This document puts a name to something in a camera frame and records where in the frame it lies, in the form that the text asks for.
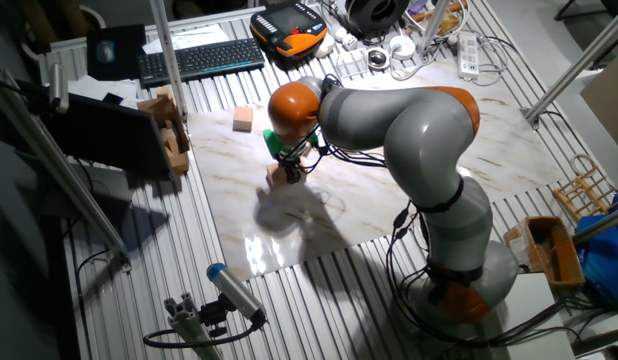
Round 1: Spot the silver depth camera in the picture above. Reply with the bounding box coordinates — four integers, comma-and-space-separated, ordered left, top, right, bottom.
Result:
47, 62, 71, 115

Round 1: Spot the silver camera with blue end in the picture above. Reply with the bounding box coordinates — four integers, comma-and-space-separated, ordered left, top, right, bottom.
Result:
205, 261, 268, 324

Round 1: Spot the black computer keyboard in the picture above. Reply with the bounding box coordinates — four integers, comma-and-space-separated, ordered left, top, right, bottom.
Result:
137, 37, 267, 90

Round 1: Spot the orange brown bin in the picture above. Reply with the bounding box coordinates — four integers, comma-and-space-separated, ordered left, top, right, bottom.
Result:
503, 214, 586, 291

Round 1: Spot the black monitor screen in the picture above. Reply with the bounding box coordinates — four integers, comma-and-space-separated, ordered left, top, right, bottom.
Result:
36, 91, 176, 177

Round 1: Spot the dark computer mouse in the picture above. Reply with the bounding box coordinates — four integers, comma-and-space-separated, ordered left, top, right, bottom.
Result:
95, 39, 117, 65

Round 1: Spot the white round puck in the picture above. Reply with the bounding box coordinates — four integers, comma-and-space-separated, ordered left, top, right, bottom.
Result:
388, 34, 418, 62

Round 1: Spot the black camera clamp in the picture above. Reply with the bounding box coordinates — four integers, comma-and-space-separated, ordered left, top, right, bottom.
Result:
198, 293, 236, 339

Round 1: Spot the brown cardboard sheet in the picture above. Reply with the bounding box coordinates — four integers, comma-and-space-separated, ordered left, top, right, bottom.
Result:
579, 47, 618, 161

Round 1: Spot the short aluminium mount profile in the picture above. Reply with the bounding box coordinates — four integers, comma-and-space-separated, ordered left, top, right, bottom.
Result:
163, 291, 225, 360

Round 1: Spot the clear plastic container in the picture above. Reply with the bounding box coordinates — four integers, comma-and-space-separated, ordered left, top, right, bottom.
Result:
335, 48, 370, 79

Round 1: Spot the blue bag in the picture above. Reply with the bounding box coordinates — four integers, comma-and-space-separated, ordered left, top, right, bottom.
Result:
573, 192, 618, 307

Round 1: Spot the white paper sheet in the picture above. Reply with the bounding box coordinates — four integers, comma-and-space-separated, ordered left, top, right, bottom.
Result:
141, 23, 231, 55

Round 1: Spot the black camera cable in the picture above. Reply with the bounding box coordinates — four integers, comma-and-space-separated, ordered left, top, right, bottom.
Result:
142, 312, 268, 350

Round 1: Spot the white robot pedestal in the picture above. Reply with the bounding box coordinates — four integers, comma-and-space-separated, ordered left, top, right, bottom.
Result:
493, 272, 578, 360

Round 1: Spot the aluminium profile post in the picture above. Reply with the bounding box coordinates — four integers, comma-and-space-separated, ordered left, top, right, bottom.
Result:
148, 0, 189, 121
521, 2, 618, 127
416, 0, 451, 57

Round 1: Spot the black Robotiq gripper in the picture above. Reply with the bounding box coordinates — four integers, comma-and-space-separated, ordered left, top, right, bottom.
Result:
279, 155, 304, 185

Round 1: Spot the orange black teach pendant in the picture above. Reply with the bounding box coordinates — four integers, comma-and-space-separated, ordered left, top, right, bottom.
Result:
249, 1, 330, 60

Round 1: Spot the black filament spool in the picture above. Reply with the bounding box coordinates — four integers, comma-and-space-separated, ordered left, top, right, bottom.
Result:
344, 0, 411, 37

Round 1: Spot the brown cardboard box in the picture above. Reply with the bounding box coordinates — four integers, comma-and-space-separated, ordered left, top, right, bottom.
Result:
136, 94, 192, 176

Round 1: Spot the white marble pattern mat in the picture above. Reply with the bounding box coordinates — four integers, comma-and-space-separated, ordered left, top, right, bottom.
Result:
187, 58, 569, 282

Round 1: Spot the stack of white papers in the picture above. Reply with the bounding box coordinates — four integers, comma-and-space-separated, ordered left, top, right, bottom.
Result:
67, 74, 140, 109

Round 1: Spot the white power plug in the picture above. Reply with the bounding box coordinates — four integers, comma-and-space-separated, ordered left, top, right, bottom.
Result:
330, 23, 361, 52

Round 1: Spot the silver round dish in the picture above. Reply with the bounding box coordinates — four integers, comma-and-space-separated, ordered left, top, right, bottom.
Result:
366, 47, 391, 71

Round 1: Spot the wooden lattice rack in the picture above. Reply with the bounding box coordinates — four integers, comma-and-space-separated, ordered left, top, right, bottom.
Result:
552, 153, 618, 224

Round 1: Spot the white round object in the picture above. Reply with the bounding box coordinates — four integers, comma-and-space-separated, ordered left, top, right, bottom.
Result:
313, 33, 337, 59

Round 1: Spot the white power strip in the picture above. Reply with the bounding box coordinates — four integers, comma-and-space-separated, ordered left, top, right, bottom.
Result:
456, 31, 480, 80

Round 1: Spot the slanted aluminium profile beam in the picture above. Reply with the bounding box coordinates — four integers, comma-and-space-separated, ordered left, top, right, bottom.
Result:
0, 69, 134, 274

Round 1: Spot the black mouse pad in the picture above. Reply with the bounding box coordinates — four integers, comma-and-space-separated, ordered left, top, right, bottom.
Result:
85, 23, 148, 82

